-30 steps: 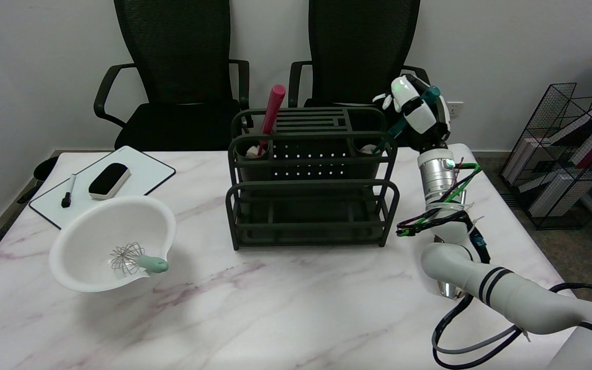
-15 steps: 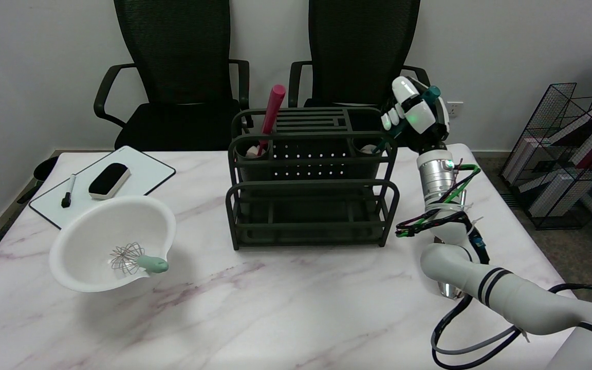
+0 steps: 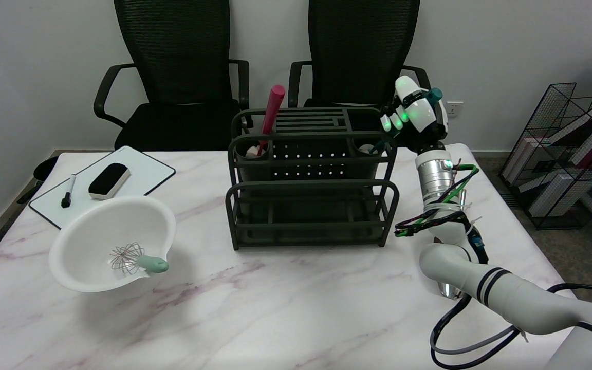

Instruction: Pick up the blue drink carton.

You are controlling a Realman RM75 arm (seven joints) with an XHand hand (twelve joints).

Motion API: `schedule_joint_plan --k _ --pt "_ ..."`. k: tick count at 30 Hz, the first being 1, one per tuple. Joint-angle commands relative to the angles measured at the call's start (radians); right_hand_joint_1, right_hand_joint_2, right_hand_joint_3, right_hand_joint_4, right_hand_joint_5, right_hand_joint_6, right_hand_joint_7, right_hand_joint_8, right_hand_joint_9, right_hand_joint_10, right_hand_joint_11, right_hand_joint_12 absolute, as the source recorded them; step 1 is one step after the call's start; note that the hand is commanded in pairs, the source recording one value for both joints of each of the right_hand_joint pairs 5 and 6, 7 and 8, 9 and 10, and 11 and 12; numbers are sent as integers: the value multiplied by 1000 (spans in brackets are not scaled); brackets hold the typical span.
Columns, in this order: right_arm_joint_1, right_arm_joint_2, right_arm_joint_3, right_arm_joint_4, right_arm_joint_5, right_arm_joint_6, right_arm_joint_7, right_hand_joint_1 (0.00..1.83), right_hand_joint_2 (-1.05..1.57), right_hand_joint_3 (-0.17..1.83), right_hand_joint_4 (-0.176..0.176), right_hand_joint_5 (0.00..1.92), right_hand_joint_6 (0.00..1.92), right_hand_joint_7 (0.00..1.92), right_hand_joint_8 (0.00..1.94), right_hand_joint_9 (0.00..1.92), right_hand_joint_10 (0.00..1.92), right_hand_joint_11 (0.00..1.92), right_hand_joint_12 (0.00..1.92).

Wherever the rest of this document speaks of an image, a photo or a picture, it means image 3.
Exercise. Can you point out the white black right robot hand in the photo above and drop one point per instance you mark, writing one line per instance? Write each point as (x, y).
(422, 115)

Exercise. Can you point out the dark green metal organizer rack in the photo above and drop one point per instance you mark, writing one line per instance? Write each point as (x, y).
(306, 226)

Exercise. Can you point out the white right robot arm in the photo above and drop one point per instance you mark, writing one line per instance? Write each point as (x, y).
(506, 295)

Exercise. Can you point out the black mesh office chair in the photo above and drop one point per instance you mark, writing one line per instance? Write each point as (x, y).
(178, 51)
(363, 51)

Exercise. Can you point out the grey white book stack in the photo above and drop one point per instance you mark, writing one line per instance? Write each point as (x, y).
(553, 192)

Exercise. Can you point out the white slanted book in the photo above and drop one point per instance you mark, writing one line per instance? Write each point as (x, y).
(578, 123)

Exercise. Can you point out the shiny metal scoop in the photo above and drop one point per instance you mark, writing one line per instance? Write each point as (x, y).
(450, 290)

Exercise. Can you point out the small white whiteboard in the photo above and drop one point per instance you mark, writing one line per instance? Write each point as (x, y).
(142, 174)

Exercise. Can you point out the black whiteboard eraser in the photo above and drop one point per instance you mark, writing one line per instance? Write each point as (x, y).
(108, 177)

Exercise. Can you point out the white plastic mixing bowl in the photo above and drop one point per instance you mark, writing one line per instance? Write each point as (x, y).
(95, 236)

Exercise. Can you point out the black whiteboard marker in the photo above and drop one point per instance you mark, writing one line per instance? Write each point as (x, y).
(68, 192)

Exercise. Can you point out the black round floor item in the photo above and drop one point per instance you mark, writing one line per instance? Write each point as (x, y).
(45, 167)

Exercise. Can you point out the white wall socket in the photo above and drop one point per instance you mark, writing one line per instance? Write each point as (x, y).
(455, 109)

